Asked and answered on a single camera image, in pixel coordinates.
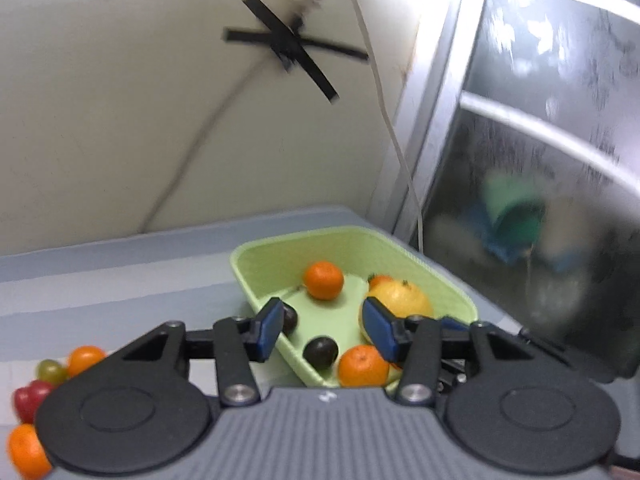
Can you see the dark plum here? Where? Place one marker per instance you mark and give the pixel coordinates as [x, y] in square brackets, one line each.
[321, 352]

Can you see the red cherry tomato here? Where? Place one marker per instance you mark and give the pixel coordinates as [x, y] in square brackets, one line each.
[26, 400]

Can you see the orange cherry tomato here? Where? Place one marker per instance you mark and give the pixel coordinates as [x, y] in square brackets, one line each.
[82, 358]

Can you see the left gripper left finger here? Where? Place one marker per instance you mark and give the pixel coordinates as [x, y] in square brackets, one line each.
[239, 341]

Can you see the small orange kumquat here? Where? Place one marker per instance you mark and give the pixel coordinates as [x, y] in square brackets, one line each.
[26, 453]

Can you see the orange mandarin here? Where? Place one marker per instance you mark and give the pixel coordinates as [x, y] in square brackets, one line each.
[362, 366]
[323, 280]

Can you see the black tape cross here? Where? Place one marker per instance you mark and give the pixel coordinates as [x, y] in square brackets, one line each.
[288, 44]

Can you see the frosted glass door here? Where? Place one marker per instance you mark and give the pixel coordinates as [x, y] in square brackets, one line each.
[516, 165]

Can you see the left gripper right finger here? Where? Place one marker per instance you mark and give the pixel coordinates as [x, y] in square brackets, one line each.
[414, 346]

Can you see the yellow lemon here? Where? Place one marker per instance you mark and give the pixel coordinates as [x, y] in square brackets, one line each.
[401, 297]

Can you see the green cherry tomato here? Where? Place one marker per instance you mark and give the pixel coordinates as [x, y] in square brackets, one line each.
[52, 372]

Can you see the green plastic basket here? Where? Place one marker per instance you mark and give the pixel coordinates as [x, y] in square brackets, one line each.
[274, 267]

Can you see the dark purple grape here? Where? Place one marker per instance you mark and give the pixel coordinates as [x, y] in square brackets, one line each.
[290, 320]

